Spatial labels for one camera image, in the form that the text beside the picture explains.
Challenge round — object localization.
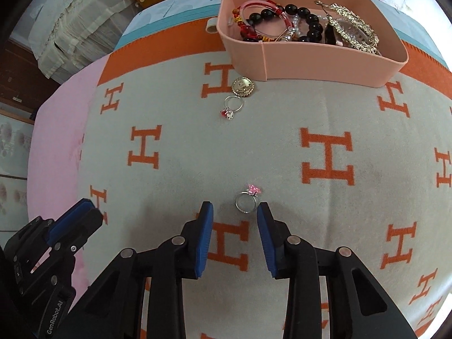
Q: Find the silver ring pink charm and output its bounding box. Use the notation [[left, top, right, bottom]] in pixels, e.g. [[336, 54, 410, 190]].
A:
[[234, 184, 262, 214]]

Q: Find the red string bracelet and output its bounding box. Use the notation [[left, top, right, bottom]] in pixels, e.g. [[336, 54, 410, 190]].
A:
[[231, 0, 296, 43]]

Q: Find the black bead bracelet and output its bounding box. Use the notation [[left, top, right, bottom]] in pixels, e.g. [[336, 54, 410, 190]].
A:
[[241, 4, 324, 43]]

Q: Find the gold rhinestone bracelet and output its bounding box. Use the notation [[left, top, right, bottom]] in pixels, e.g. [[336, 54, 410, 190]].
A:
[[314, 0, 382, 56]]

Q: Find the pink strap smart watch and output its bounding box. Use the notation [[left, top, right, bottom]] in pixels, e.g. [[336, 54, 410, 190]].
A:
[[324, 20, 368, 47]]

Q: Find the pink fleece blanket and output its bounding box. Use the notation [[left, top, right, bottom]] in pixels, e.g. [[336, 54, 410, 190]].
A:
[[27, 54, 110, 301]]

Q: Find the orange H pattern blanket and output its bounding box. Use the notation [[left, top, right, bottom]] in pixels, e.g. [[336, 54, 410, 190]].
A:
[[78, 21, 451, 338]]

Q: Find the brown wooden door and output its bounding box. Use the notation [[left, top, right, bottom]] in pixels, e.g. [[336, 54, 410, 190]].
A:
[[0, 41, 60, 113]]

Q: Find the lace covered furniture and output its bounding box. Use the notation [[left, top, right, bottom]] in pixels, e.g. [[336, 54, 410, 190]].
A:
[[28, 0, 139, 83]]

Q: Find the round gold brooch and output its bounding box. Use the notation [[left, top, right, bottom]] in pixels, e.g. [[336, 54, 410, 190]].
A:
[[231, 77, 255, 97]]

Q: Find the pink plastic tray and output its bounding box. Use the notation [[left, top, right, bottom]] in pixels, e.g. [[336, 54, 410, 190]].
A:
[[217, 0, 408, 87]]

